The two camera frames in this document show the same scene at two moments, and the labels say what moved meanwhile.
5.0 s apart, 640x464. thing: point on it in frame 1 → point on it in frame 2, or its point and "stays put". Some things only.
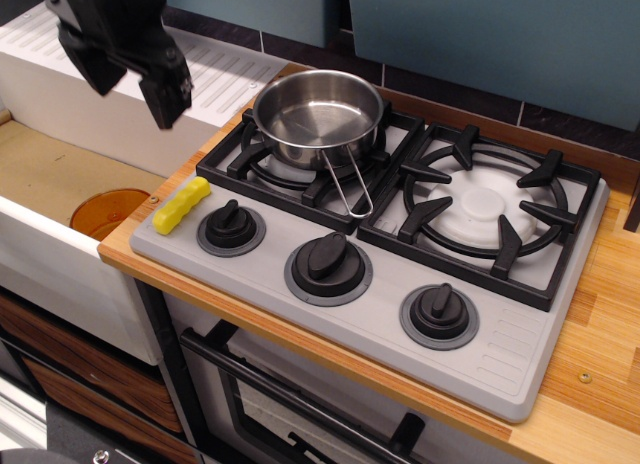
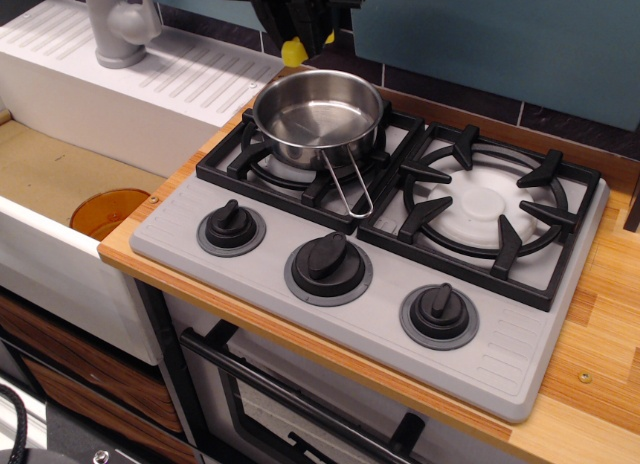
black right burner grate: [492, 211] stays put
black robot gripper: [110, 31] → [318, 7]
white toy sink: [65, 139] stays put
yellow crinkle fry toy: [167, 218] → [293, 52]
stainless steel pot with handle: [319, 118] stays put
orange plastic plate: [101, 213] stays put
